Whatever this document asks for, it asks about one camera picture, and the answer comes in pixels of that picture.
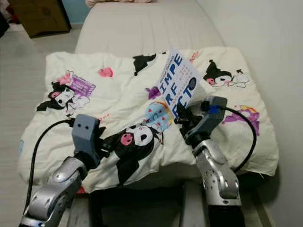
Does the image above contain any pink pillow with orange spots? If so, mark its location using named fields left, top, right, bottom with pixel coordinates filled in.
left=85, top=0, right=153, bottom=8

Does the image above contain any brown cardboard box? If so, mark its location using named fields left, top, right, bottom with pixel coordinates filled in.
left=7, top=0, right=72, bottom=39

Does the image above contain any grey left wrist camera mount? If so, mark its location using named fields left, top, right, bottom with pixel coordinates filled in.
left=74, top=113, right=101, bottom=167

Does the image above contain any white book with blue letters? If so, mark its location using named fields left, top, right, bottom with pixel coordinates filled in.
left=155, top=48, right=201, bottom=119

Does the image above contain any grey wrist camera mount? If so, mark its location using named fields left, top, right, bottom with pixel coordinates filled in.
left=188, top=96, right=228, bottom=143
left=74, top=113, right=101, bottom=167

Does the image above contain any beige mattress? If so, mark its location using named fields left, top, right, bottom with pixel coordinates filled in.
left=74, top=0, right=226, bottom=56

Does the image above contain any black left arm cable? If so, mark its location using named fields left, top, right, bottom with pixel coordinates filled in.
left=27, top=118, right=77, bottom=214

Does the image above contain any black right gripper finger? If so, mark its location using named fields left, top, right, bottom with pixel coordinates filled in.
left=175, top=101, right=191, bottom=122

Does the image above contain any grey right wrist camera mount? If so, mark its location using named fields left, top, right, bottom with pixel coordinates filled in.
left=188, top=96, right=228, bottom=143

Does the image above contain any cream cartoon print quilt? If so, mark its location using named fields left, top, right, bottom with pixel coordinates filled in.
left=18, top=46, right=279, bottom=193

